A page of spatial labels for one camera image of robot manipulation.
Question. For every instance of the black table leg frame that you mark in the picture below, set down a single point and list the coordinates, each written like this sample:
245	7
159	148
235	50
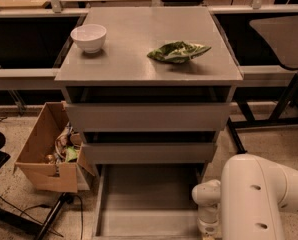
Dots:
289	97

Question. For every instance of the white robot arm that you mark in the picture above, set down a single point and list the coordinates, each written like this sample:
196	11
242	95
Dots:
246	202

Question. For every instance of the brown cardboard box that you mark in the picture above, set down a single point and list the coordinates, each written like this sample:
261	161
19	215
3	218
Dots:
36	157

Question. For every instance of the grey tilted board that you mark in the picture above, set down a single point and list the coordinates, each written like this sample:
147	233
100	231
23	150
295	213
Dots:
281	34

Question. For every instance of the black tripod stand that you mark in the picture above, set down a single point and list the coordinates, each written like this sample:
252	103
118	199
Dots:
46	226

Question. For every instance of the grey drawer cabinet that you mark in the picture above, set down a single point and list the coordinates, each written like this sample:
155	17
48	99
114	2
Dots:
122	73

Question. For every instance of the clutter inside cardboard box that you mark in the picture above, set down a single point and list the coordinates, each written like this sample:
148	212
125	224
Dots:
66	147

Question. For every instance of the grey top drawer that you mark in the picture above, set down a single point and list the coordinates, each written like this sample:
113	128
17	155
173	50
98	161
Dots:
147	117

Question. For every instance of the grey bottom drawer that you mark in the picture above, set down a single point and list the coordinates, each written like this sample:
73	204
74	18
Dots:
146	202

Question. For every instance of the grey drawer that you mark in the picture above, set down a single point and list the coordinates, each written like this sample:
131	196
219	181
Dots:
147	117
149	153
146	202

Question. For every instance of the grey middle drawer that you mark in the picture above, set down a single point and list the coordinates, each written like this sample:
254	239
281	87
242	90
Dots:
149	153

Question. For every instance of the green leaf-shaped dish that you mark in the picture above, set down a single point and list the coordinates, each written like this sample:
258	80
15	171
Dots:
178	52

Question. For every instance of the white ceramic bowl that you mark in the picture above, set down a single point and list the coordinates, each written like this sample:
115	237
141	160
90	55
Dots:
89	37

